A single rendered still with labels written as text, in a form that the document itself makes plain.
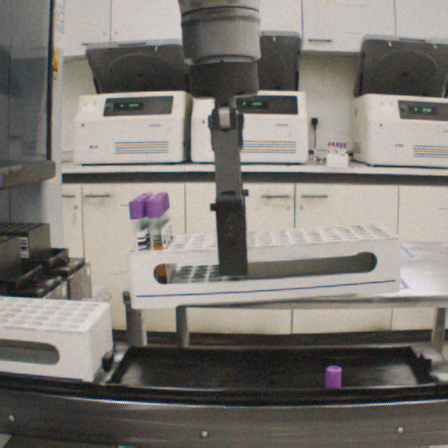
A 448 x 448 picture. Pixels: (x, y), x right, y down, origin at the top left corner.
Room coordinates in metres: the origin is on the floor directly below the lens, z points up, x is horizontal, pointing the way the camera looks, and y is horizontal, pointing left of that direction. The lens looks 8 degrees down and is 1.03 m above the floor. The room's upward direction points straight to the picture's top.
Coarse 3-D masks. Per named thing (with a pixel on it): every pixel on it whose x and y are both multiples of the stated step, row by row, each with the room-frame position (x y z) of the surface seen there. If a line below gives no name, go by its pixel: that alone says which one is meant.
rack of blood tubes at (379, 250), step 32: (128, 256) 0.62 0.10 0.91; (160, 256) 0.62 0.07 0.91; (192, 256) 0.62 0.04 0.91; (256, 256) 0.62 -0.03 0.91; (288, 256) 0.62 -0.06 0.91; (352, 256) 0.71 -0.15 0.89; (384, 256) 0.61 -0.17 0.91; (160, 288) 0.62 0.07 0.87; (192, 288) 0.62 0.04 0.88; (224, 288) 0.62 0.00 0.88; (256, 288) 0.62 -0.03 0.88; (320, 288) 0.62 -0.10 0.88; (352, 288) 0.62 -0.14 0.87; (384, 288) 0.61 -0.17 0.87
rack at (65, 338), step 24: (0, 312) 0.54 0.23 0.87; (24, 312) 0.55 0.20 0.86; (48, 312) 0.56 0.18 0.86; (72, 312) 0.55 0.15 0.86; (96, 312) 0.56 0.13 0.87; (0, 336) 0.50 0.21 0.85; (24, 336) 0.50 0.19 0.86; (48, 336) 0.50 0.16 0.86; (72, 336) 0.50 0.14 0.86; (96, 336) 0.53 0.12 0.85; (0, 360) 0.55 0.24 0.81; (24, 360) 0.56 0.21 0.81; (48, 360) 0.56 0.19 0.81; (72, 360) 0.50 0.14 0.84; (96, 360) 0.52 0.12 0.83
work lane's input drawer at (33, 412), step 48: (0, 384) 0.49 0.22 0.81; (48, 384) 0.49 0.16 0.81; (96, 384) 0.49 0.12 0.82; (144, 384) 0.52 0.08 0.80; (192, 384) 0.53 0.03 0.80; (240, 384) 0.53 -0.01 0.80; (288, 384) 0.53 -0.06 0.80; (384, 384) 0.51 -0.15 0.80; (432, 384) 0.47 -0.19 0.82; (0, 432) 0.48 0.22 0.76; (48, 432) 0.48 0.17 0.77; (96, 432) 0.48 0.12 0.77; (144, 432) 0.47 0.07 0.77; (192, 432) 0.47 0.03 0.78; (240, 432) 0.47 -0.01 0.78; (288, 432) 0.47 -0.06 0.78; (336, 432) 0.47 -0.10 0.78; (384, 432) 0.46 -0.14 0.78; (432, 432) 0.46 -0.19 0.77
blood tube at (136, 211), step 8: (136, 200) 0.64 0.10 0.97; (136, 208) 0.63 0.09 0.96; (136, 216) 0.63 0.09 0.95; (144, 216) 0.63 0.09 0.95; (136, 224) 0.63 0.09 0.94; (136, 232) 0.63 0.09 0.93; (144, 232) 0.63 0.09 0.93; (136, 240) 0.63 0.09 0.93; (144, 240) 0.63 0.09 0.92; (136, 248) 0.63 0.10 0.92; (144, 248) 0.63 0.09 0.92
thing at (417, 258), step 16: (304, 256) 1.07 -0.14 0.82; (320, 256) 1.07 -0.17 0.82; (416, 256) 1.05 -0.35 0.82; (432, 256) 1.05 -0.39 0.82; (400, 272) 0.92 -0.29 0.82; (416, 272) 0.92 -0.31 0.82; (432, 272) 0.91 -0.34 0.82; (128, 288) 0.83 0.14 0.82; (400, 288) 0.82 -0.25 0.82; (416, 288) 0.81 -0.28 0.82; (432, 288) 0.81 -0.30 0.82; (128, 304) 0.81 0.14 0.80; (224, 304) 0.80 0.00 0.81; (240, 304) 0.80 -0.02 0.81; (256, 304) 0.80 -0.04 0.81; (272, 304) 0.80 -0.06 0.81; (288, 304) 0.79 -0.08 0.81; (304, 304) 0.79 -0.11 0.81; (320, 304) 0.79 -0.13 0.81; (336, 304) 0.79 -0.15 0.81; (352, 304) 0.79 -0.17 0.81; (368, 304) 0.78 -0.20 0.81; (384, 304) 0.78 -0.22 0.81; (400, 304) 0.78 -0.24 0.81; (416, 304) 0.78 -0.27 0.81; (432, 304) 0.78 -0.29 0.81; (128, 320) 0.82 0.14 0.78; (144, 320) 0.83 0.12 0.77; (176, 320) 1.23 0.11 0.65; (128, 336) 0.82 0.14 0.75; (144, 336) 0.82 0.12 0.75; (432, 336) 1.20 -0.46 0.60
